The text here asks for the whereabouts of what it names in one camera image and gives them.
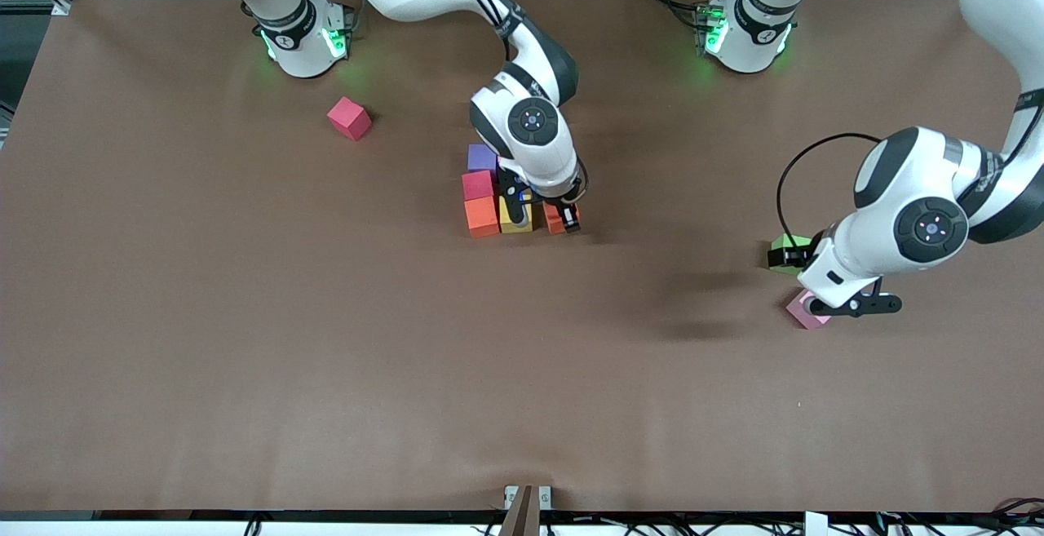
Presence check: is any brown paper table cover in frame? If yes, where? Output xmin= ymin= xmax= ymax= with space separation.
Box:
xmin=0 ymin=0 xmax=1044 ymax=514

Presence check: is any green foam cube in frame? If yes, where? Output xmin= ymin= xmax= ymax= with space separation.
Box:
xmin=770 ymin=233 xmax=812 ymax=277

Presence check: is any orange foam cube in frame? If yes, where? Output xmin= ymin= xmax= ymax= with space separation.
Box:
xmin=543 ymin=202 xmax=582 ymax=236
xmin=464 ymin=196 xmax=501 ymax=239

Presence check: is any yellow foam cube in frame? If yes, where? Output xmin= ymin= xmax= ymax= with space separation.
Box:
xmin=499 ymin=193 xmax=533 ymax=234

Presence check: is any metal bracket with brown post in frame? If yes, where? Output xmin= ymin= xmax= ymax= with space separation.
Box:
xmin=503 ymin=485 xmax=553 ymax=536

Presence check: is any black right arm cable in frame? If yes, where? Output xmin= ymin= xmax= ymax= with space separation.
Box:
xmin=436 ymin=0 xmax=590 ymax=204

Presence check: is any pink foam cube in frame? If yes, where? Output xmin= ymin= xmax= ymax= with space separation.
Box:
xmin=785 ymin=290 xmax=833 ymax=330

